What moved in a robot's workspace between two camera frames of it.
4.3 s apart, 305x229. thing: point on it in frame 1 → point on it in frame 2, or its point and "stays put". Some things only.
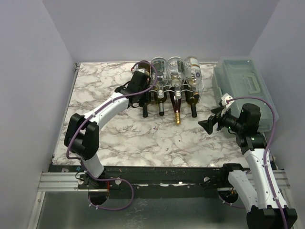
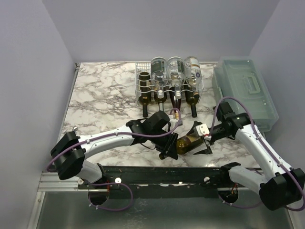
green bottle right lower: [192, 99] stays put
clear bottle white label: [193, 72] stays put
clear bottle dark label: [158, 71] stays put
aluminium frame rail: [54, 182] stays put
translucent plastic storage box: [240, 78] stays put
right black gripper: [215, 121] → [207, 140]
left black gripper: [144, 99] → [167, 148]
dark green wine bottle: [145, 65] → [187, 144]
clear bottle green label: [176, 71] stays put
